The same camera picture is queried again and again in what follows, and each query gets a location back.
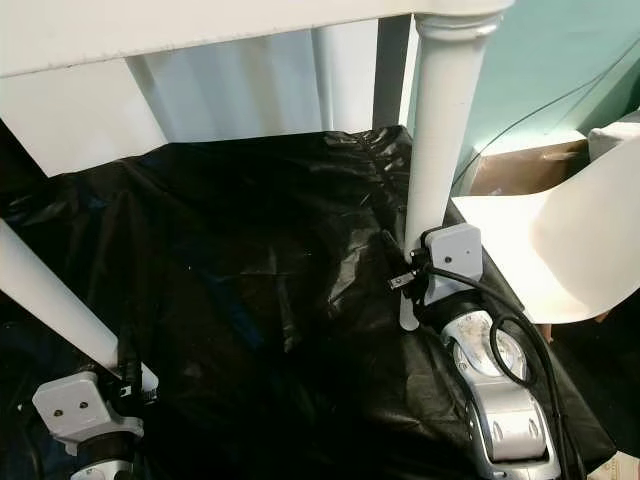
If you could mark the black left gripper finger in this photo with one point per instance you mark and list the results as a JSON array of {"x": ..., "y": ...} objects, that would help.
[{"x": 131, "y": 360}]

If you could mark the black plastic cover sheet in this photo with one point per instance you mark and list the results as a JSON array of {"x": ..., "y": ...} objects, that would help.
[{"x": 260, "y": 300}]

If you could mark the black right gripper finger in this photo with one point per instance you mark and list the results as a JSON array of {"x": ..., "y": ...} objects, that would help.
[{"x": 393, "y": 252}]

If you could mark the light grey cushion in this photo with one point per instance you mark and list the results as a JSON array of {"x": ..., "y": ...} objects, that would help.
[{"x": 615, "y": 135}]

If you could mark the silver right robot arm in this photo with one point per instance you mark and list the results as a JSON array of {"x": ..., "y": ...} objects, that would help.
[{"x": 500, "y": 390}]

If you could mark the white plastic shell chair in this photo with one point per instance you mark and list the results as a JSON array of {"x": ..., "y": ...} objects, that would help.
[{"x": 580, "y": 240}]

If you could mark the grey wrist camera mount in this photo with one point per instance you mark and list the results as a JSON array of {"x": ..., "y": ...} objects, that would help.
[
  {"x": 75, "y": 408},
  {"x": 455, "y": 258}
]

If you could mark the white shoe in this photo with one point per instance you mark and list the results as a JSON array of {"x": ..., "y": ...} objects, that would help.
[{"x": 624, "y": 468}]

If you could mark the large white board panel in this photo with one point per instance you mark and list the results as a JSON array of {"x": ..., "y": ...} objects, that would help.
[{"x": 60, "y": 110}]

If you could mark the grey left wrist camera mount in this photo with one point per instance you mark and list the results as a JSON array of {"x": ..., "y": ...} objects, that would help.
[{"x": 75, "y": 408}]

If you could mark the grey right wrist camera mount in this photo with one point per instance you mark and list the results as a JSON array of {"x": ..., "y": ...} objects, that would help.
[{"x": 455, "y": 258}]

